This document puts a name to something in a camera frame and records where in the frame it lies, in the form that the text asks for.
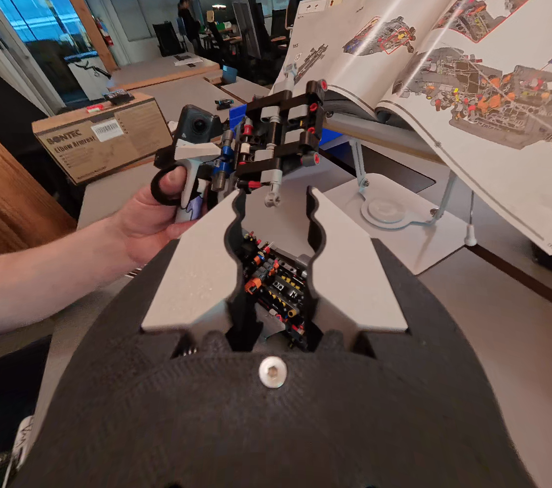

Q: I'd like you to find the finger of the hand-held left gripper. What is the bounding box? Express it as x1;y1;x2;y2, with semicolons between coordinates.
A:
174;141;222;164

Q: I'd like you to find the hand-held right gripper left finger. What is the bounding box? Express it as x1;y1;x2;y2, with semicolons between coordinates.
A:
141;188;247;333

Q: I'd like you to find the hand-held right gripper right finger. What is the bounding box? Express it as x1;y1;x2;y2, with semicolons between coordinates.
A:
305;186;409;335

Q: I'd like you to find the grey orange lego car model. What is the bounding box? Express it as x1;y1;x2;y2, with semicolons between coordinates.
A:
241;230;315;351

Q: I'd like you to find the black lego subassembly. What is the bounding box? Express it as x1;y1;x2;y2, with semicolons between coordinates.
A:
210;62;332;209

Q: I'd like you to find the person's left forearm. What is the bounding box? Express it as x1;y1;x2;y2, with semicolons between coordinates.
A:
0;216;130;333

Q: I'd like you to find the lego instruction booklet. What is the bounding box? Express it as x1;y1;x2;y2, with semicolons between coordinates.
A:
276;0;552;256

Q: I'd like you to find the person's left hand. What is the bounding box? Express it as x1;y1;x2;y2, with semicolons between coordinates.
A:
110;167;212;267

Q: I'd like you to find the brown cardboard box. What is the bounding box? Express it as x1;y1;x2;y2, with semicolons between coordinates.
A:
32;92;173;186

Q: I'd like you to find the white book stand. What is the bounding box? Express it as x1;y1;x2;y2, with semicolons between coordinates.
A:
321;110;479;276

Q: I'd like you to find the black office chair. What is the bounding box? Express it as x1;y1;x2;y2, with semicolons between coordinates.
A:
152;21;189;58

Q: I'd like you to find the blue bin with tag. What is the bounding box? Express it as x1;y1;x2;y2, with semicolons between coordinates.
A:
229;104;346;152

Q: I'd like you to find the wooden panel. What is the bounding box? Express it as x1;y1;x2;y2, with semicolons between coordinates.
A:
0;142;79;257

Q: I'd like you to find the person's white shoe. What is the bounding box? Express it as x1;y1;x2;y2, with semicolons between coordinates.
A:
6;414;36;482

